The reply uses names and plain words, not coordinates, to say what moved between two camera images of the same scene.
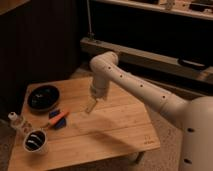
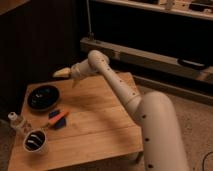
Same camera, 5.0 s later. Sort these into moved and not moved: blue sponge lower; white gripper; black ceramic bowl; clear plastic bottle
Moved: white gripper
Not moved: clear plastic bottle; black ceramic bowl; blue sponge lower
